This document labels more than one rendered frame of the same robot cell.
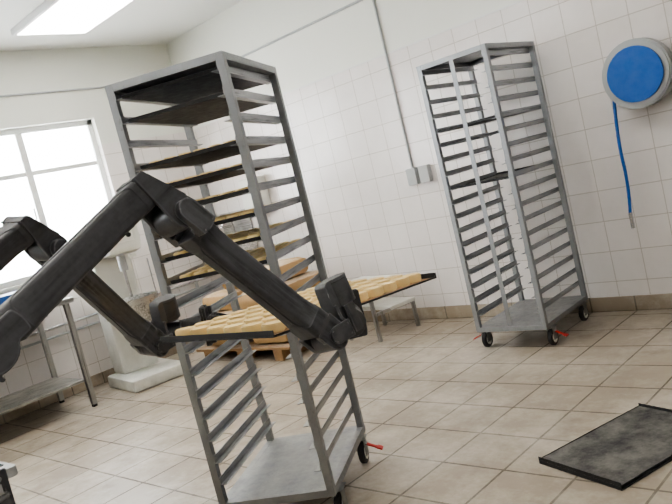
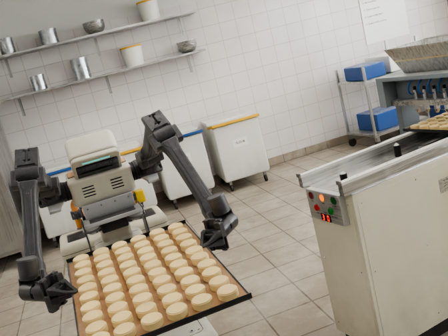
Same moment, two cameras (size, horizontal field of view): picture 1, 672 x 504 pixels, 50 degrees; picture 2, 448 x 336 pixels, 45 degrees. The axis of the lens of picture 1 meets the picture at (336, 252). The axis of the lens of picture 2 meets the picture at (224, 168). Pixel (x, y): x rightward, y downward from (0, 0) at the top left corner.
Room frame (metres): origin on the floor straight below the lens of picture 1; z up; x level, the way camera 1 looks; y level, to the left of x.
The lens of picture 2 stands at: (2.76, -0.91, 1.54)
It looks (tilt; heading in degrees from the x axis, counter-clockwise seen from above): 12 degrees down; 122
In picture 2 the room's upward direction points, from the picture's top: 14 degrees counter-clockwise
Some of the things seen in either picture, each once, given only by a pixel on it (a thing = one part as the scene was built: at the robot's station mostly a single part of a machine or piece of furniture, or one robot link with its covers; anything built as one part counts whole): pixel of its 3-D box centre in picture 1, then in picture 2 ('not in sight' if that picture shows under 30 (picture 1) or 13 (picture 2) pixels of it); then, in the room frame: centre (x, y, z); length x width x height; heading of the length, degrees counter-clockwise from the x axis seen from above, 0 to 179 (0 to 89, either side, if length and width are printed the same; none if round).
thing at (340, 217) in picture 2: not in sight; (327, 205); (1.91, 1.18, 0.77); 0.24 x 0.04 x 0.14; 146
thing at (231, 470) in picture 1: (250, 447); not in sight; (3.04, 0.57, 0.24); 0.64 x 0.03 x 0.03; 166
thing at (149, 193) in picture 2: not in sight; (125, 183); (-1.18, 3.31, 0.39); 0.64 x 0.54 x 0.77; 136
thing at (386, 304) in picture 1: (376, 305); not in sight; (5.61, -0.21, 0.23); 0.44 x 0.44 x 0.46; 37
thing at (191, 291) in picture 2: not in sight; (195, 292); (1.99, 0.04, 0.99); 0.05 x 0.05 x 0.02
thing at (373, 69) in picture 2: not in sight; (364, 71); (1.03, 5.28, 0.88); 0.40 x 0.30 x 0.16; 138
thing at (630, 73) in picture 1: (649, 132); not in sight; (4.24, -1.96, 1.10); 0.41 x 0.15 x 1.10; 45
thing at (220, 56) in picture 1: (277, 280); not in sight; (2.64, 0.23, 0.97); 0.03 x 0.03 x 1.70; 76
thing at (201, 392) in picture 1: (229, 368); not in sight; (3.04, 0.57, 0.60); 0.64 x 0.03 x 0.03; 166
